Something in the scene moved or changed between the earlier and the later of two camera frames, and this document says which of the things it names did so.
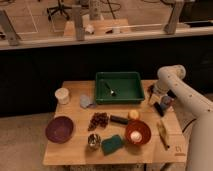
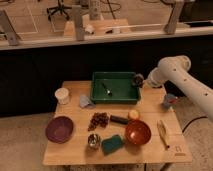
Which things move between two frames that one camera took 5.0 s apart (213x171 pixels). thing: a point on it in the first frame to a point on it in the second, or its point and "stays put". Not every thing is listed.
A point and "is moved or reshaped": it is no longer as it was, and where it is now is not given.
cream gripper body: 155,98 to 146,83
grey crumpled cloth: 86,102 stays put
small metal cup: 94,141 stays put
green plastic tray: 115,87 is moved or reshaped
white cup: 62,94 stays put
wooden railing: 11,40 stays put
